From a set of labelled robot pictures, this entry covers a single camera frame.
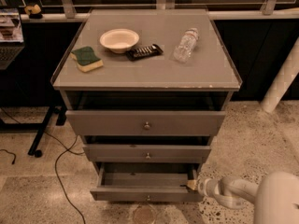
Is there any grey top drawer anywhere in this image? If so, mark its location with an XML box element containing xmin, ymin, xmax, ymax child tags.
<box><xmin>66</xmin><ymin>110</ymin><xmax>225</xmax><ymax>136</ymax></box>

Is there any white diagonal pillar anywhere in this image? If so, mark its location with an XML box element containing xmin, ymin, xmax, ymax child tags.
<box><xmin>261</xmin><ymin>38</ymin><xmax>299</xmax><ymax>113</ymax></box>

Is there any black table leg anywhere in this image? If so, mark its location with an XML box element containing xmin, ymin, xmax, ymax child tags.
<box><xmin>0</xmin><ymin>105</ymin><xmax>66</xmax><ymax>158</ymax></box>

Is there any black floor cable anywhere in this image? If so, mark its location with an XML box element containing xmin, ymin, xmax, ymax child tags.
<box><xmin>0</xmin><ymin>106</ymin><xmax>87</xmax><ymax>224</ymax></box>

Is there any green yellow sponge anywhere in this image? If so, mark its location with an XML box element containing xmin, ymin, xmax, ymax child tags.
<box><xmin>71</xmin><ymin>47</ymin><xmax>104</xmax><ymax>73</ymax></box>

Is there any yellow black tape dispenser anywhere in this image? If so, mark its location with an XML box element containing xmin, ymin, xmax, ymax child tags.
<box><xmin>24</xmin><ymin>4</ymin><xmax>43</xmax><ymax>19</ymax></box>

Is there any metal window rail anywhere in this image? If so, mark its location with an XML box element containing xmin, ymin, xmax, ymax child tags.
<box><xmin>21</xmin><ymin>0</ymin><xmax>299</xmax><ymax>22</ymax></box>

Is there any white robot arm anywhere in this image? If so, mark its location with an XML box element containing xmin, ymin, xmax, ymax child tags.
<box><xmin>187</xmin><ymin>172</ymin><xmax>299</xmax><ymax>224</ymax></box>

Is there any grey drawer cabinet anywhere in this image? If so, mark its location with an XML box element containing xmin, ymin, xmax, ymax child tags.
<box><xmin>51</xmin><ymin>8</ymin><xmax>243</xmax><ymax>173</ymax></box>

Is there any black snack bar wrapper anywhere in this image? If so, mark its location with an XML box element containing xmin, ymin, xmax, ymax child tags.
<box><xmin>125</xmin><ymin>44</ymin><xmax>164</xmax><ymax>61</ymax></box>

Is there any grey drawer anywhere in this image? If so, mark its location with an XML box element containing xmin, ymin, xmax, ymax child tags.
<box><xmin>83</xmin><ymin>144</ymin><xmax>211</xmax><ymax>163</ymax></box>
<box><xmin>66</xmin><ymin>110</ymin><xmax>225</xmax><ymax>136</ymax></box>
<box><xmin>91</xmin><ymin>162</ymin><xmax>202</xmax><ymax>202</ymax></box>

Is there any open laptop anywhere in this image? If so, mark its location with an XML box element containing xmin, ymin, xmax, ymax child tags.
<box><xmin>0</xmin><ymin>7</ymin><xmax>25</xmax><ymax>70</ymax></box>

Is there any grey bottom drawer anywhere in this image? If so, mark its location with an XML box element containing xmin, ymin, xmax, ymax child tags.
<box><xmin>91</xmin><ymin>162</ymin><xmax>202</xmax><ymax>202</ymax></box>

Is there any clear plastic water bottle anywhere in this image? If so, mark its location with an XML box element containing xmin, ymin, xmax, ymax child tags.
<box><xmin>174</xmin><ymin>28</ymin><xmax>199</xmax><ymax>63</ymax></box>

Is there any white paper bowl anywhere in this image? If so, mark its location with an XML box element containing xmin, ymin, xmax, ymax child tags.
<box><xmin>99</xmin><ymin>29</ymin><xmax>139</xmax><ymax>54</ymax></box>

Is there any black cable end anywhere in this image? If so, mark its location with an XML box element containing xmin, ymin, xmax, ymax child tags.
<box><xmin>0</xmin><ymin>148</ymin><xmax>17</xmax><ymax>165</ymax></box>

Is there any grey middle drawer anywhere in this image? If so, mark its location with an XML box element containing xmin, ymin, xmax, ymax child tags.
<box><xmin>83</xmin><ymin>144</ymin><xmax>211</xmax><ymax>163</ymax></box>

